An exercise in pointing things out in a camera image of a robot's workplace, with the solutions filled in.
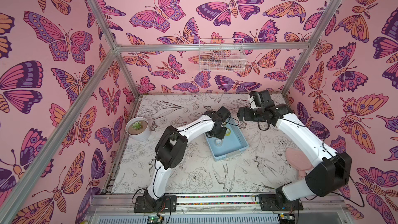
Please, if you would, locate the light blue perforated storage basket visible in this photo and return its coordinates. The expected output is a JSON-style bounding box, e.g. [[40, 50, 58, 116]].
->
[[206, 120, 249, 161]]

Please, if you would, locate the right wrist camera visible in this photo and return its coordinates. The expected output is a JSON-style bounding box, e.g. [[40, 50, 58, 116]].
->
[[249, 90, 275, 110]]

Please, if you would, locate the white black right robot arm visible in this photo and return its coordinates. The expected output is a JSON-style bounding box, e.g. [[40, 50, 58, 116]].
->
[[237, 104, 352, 209]]

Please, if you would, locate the white wire wall basket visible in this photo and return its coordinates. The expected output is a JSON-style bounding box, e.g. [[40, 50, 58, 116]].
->
[[198, 38, 247, 73]]

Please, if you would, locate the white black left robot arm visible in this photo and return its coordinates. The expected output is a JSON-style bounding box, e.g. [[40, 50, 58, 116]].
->
[[134, 107, 231, 213]]

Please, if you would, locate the clear white tape roll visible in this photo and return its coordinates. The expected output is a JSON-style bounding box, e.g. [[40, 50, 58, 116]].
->
[[215, 139, 222, 147]]

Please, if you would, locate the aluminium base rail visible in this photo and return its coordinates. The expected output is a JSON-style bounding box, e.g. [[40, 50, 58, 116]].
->
[[85, 192, 354, 224]]

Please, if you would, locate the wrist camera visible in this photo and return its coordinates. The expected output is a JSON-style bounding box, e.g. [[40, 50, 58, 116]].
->
[[249, 90, 275, 110], [216, 106, 231, 122]]

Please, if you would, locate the white pot with succulent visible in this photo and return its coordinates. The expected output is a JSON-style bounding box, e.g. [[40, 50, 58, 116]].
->
[[125, 117, 150, 142]]

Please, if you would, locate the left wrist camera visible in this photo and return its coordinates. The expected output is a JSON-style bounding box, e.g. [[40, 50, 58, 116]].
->
[[216, 106, 231, 122]]

